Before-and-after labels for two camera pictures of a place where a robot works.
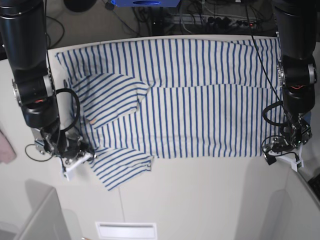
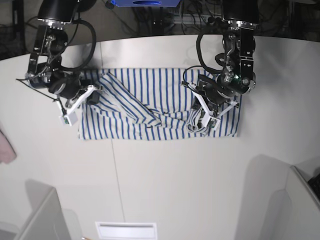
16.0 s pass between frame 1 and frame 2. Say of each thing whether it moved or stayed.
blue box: stayed
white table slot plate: stayed
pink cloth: stayed
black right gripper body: moved
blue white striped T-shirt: moved
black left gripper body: moved
